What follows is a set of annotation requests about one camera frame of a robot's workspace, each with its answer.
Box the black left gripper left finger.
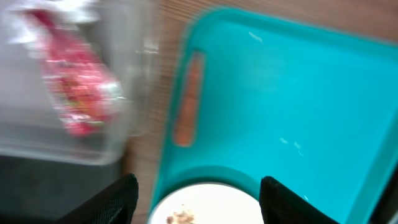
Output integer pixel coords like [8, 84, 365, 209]
[60, 173, 139, 224]

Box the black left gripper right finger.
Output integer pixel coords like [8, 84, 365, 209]
[259, 176, 338, 224]

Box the red snack wrapper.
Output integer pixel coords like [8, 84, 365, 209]
[39, 29, 123, 137]

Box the foil ball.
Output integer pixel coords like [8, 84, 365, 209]
[2, 0, 100, 44]

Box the white plate with food scraps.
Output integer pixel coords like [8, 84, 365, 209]
[148, 183, 264, 224]

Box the black tray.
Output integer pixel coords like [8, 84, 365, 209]
[1, 156, 121, 223]

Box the orange carrot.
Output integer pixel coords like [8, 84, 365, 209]
[172, 52, 205, 147]

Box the teal tray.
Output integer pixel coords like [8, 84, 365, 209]
[154, 8, 397, 223]

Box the clear plastic bin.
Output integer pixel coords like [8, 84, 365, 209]
[1, 0, 159, 165]

